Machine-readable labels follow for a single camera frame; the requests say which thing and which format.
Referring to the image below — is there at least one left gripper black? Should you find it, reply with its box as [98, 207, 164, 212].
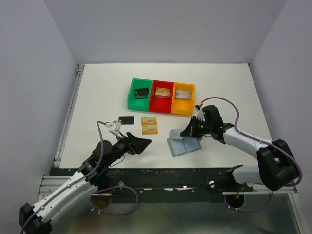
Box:
[104, 132, 152, 167]

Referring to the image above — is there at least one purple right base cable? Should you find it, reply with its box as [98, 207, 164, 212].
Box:
[224, 190, 274, 212]

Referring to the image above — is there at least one tan credit card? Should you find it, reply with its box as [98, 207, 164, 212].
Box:
[142, 125, 158, 135]
[141, 116, 157, 126]

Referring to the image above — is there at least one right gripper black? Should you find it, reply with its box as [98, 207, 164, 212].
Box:
[180, 116, 213, 138]

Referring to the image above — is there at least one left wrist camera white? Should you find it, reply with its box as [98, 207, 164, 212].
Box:
[104, 120, 125, 139]

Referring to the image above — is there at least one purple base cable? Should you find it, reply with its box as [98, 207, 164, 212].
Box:
[91, 185, 139, 215]
[224, 190, 274, 212]

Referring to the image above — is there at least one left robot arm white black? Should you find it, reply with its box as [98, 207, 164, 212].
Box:
[19, 132, 152, 234]

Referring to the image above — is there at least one black credit card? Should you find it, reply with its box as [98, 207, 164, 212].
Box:
[118, 116, 134, 125]

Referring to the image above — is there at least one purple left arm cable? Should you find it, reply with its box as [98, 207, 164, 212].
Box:
[19, 120, 109, 234]

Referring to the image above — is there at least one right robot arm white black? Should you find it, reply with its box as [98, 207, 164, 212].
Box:
[180, 105, 299, 191]

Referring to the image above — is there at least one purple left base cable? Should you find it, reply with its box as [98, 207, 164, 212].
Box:
[91, 185, 139, 215]

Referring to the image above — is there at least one red plastic bin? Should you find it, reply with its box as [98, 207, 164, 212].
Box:
[149, 80, 174, 114]

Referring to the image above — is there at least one sage green card holder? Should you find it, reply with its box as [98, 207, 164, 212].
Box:
[167, 137, 202, 157]

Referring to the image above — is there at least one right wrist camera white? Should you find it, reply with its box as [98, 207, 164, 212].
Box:
[195, 103, 205, 121]

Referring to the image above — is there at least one green plastic bin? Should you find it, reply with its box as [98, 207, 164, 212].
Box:
[127, 78, 153, 111]

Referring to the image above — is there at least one silver VIP credit card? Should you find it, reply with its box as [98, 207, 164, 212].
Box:
[169, 129, 183, 140]

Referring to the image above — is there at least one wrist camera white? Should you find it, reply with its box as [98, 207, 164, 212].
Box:
[104, 120, 125, 139]
[195, 103, 205, 121]

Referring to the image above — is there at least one tan card stack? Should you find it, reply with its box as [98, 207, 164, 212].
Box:
[154, 87, 171, 98]

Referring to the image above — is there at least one aluminium frame rail left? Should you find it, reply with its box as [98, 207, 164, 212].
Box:
[52, 64, 85, 168]

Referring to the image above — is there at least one silver card stack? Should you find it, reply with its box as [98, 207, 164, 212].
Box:
[175, 90, 192, 101]

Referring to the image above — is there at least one yellow plastic bin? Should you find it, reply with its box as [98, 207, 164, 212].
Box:
[171, 82, 195, 116]

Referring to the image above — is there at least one black card stack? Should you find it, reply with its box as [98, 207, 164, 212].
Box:
[134, 88, 149, 99]

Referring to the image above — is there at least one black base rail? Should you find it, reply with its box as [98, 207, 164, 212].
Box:
[95, 168, 253, 203]

